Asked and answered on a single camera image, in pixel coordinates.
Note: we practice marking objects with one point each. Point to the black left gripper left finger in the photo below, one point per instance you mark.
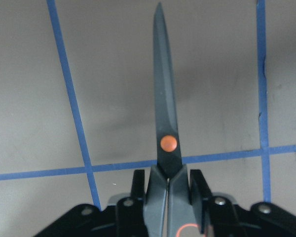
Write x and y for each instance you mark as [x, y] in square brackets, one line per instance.
[124, 219]

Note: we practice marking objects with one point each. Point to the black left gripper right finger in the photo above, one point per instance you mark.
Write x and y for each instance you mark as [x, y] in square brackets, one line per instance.
[218, 216]

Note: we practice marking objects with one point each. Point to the grey orange scissors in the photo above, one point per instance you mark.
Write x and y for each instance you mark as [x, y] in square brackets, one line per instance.
[168, 204]

